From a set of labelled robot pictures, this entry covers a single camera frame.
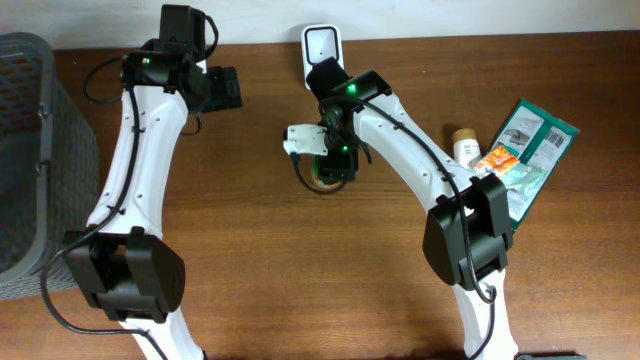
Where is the green lid jar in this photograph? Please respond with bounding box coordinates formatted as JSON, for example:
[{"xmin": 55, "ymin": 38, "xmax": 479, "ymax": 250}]
[{"xmin": 311, "ymin": 155, "xmax": 350, "ymax": 195}]

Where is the white tube gold cap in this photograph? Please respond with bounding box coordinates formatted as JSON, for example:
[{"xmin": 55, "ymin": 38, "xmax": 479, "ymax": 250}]
[{"xmin": 452, "ymin": 128, "xmax": 482, "ymax": 169}]

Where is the orange snack packet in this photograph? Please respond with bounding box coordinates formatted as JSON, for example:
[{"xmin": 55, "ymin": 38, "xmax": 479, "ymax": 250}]
[{"xmin": 471, "ymin": 145, "xmax": 520, "ymax": 178}]

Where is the mint green snack pouch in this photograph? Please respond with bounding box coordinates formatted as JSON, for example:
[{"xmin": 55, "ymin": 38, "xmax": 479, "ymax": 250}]
[{"xmin": 501, "ymin": 163, "xmax": 547, "ymax": 196}]

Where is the green 3M gloves packet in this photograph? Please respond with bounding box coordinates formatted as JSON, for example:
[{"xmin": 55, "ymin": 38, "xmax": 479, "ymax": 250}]
[{"xmin": 491, "ymin": 99, "xmax": 580, "ymax": 231}]

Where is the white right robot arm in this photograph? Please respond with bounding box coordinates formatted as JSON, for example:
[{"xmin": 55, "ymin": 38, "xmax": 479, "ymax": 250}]
[{"xmin": 306, "ymin": 58, "xmax": 518, "ymax": 359}]

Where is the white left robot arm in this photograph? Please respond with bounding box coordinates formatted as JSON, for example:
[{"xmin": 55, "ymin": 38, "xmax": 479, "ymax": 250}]
[{"xmin": 56, "ymin": 4, "xmax": 242, "ymax": 359}]

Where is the white barcode scanner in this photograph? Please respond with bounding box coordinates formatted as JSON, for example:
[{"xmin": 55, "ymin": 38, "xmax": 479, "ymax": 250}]
[{"xmin": 300, "ymin": 24, "xmax": 344, "ymax": 78}]

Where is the grey plastic basket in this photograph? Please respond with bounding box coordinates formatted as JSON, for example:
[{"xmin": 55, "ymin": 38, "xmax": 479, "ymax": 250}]
[{"xmin": 1, "ymin": 32, "xmax": 100, "ymax": 301}]

